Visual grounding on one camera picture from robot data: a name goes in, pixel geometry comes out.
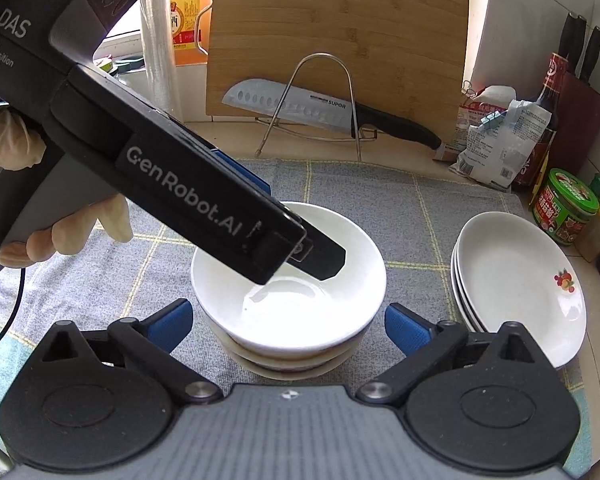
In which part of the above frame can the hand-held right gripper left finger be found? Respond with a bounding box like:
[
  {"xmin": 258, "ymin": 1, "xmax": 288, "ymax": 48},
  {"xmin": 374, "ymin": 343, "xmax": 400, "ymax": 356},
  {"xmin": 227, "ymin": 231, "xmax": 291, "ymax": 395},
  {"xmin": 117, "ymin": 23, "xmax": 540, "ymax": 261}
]
[{"xmin": 40, "ymin": 298, "xmax": 221, "ymax": 408}]

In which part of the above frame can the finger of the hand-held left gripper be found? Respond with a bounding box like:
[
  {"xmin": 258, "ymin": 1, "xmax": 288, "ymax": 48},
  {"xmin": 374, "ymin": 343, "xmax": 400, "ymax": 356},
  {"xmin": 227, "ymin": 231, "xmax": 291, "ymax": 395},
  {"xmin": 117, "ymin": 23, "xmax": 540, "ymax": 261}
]
[
  {"xmin": 282, "ymin": 229, "xmax": 347, "ymax": 283},
  {"xmin": 212, "ymin": 148, "xmax": 273, "ymax": 198}
]

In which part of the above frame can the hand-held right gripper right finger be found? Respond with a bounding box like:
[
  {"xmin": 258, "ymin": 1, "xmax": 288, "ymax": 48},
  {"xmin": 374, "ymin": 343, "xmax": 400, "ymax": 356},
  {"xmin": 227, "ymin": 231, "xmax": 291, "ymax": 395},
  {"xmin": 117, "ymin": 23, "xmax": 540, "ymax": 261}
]
[{"xmin": 355, "ymin": 303, "xmax": 538, "ymax": 408}]

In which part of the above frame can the person's left hand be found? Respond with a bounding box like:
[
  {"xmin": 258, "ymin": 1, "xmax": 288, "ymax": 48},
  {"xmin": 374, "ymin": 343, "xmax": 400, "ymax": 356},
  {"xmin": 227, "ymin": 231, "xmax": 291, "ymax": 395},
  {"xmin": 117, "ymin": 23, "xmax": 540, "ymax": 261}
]
[{"xmin": 0, "ymin": 106, "xmax": 135, "ymax": 268}]

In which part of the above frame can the green plastic dish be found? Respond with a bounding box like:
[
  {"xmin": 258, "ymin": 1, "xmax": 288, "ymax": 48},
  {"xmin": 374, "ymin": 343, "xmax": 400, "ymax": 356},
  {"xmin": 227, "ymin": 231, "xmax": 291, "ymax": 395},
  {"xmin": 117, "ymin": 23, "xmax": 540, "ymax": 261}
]
[{"xmin": 114, "ymin": 56, "xmax": 146, "ymax": 75}]

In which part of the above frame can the grey plaid cloth mat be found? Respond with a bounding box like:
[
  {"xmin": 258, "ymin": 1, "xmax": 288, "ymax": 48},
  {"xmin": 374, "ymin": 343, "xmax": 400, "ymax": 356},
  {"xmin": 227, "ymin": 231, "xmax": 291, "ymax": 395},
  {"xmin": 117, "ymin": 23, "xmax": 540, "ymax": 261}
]
[{"xmin": 0, "ymin": 158, "xmax": 593, "ymax": 466}]

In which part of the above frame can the clear plastic bag roll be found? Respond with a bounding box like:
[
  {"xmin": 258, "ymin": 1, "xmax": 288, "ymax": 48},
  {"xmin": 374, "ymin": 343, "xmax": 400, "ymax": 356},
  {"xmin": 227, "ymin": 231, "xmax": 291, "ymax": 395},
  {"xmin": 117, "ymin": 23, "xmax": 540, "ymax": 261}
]
[{"xmin": 140, "ymin": 0, "xmax": 183, "ymax": 121}]

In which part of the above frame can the orange cooking oil bottle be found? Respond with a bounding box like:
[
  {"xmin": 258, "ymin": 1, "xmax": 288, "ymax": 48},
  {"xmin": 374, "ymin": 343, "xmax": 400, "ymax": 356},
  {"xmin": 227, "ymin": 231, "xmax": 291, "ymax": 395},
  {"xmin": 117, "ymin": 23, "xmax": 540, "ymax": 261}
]
[{"xmin": 169, "ymin": 0, "xmax": 215, "ymax": 67}]

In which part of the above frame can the bamboo cutting board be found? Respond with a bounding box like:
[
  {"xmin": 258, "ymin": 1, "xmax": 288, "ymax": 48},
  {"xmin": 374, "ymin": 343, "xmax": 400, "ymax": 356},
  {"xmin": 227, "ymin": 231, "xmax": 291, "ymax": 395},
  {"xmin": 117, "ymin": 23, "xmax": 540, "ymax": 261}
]
[{"xmin": 205, "ymin": 0, "xmax": 470, "ymax": 147}]

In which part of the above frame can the green lid sauce jar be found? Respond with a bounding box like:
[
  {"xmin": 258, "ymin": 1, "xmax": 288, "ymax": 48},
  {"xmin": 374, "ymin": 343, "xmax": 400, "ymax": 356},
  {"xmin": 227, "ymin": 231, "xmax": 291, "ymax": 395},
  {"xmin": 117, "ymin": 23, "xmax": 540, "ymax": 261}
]
[{"xmin": 531, "ymin": 167, "xmax": 600, "ymax": 247}]

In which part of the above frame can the white printed plastic bag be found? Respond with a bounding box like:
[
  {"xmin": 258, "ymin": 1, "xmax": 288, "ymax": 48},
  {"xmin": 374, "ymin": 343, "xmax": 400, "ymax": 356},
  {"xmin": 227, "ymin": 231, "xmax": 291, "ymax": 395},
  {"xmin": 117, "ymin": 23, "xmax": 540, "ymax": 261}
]
[{"xmin": 455, "ymin": 99, "xmax": 553, "ymax": 191}]

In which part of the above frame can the red and white bag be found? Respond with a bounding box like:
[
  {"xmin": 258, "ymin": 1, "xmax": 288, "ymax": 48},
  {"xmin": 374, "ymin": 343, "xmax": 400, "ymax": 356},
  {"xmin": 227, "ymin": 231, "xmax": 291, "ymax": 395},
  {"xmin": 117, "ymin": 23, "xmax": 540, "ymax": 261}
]
[{"xmin": 455, "ymin": 85, "xmax": 518, "ymax": 153}]

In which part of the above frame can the yellow lid spice jar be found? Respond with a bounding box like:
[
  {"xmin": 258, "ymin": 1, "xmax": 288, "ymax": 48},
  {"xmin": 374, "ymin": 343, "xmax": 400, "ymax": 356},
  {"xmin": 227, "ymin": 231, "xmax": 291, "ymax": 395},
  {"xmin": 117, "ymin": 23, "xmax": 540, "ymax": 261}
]
[{"xmin": 575, "ymin": 196, "xmax": 600, "ymax": 263}]

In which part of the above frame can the dark soy sauce bottle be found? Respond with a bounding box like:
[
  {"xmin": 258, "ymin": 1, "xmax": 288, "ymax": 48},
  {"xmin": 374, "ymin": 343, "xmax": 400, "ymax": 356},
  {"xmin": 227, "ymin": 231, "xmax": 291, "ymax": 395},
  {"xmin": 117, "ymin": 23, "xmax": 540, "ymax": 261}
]
[{"xmin": 511, "ymin": 51, "xmax": 571, "ymax": 192}]

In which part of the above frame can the dark red knife block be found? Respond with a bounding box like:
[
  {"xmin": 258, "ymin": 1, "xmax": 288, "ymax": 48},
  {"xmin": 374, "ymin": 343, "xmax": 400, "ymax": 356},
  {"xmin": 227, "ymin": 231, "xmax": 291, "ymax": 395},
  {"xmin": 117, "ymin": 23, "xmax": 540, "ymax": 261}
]
[{"xmin": 557, "ymin": 72, "xmax": 600, "ymax": 176}]

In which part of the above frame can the black handle kitchen knife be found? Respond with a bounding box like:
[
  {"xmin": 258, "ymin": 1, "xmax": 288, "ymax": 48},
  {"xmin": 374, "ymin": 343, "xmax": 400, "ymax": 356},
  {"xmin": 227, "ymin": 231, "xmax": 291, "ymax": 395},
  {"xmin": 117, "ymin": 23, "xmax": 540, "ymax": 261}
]
[{"xmin": 221, "ymin": 78, "xmax": 443, "ymax": 151}]

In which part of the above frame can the metal wire rack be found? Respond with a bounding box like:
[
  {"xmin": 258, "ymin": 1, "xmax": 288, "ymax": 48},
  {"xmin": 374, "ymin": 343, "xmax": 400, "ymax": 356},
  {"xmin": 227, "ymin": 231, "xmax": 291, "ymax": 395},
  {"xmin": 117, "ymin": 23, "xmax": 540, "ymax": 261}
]
[{"xmin": 255, "ymin": 52, "xmax": 378, "ymax": 162}]

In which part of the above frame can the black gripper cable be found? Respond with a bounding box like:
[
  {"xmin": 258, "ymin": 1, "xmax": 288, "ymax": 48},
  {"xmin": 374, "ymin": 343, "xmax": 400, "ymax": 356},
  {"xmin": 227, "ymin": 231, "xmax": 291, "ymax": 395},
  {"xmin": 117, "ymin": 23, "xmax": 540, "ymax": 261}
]
[{"xmin": 0, "ymin": 266, "xmax": 26, "ymax": 358}]

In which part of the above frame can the black handle block knife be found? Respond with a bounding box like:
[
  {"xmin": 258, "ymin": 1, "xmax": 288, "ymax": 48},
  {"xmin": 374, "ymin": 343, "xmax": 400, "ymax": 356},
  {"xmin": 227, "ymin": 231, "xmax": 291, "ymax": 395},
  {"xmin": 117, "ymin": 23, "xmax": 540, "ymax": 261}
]
[
  {"xmin": 557, "ymin": 11, "xmax": 587, "ymax": 73},
  {"xmin": 577, "ymin": 26, "xmax": 600, "ymax": 83}
]

